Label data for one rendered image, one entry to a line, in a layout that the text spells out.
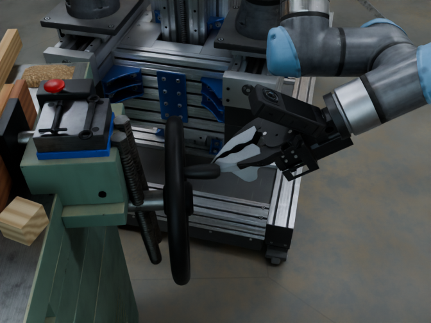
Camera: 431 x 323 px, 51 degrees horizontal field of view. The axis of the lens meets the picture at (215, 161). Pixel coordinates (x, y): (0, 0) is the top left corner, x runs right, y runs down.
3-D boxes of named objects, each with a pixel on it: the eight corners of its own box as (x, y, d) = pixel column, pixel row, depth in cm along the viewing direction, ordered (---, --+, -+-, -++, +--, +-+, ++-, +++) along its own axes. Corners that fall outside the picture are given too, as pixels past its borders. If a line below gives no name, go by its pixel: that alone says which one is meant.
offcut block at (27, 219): (3, 237, 61) (-7, 219, 58) (25, 213, 64) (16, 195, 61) (29, 247, 60) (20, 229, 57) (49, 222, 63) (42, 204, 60)
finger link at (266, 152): (242, 177, 66) (296, 152, 64) (236, 171, 65) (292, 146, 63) (238, 155, 70) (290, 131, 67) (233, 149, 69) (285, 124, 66)
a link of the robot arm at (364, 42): (335, 14, 72) (351, 42, 63) (405, 14, 72) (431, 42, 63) (327, 59, 77) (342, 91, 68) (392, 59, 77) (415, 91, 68)
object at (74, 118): (109, 156, 64) (102, 126, 60) (30, 160, 63) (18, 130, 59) (117, 102, 73) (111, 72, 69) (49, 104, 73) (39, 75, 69)
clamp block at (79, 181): (124, 205, 69) (115, 163, 63) (35, 209, 68) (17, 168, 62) (131, 141, 80) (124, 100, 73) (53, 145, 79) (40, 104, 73)
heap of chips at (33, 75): (69, 86, 87) (67, 77, 86) (16, 88, 86) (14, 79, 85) (75, 66, 92) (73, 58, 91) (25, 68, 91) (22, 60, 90)
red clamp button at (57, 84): (63, 94, 65) (61, 88, 65) (42, 95, 65) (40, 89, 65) (67, 82, 68) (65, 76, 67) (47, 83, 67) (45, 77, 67)
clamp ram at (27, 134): (62, 179, 68) (47, 133, 62) (12, 181, 68) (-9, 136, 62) (71, 140, 75) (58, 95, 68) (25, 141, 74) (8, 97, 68)
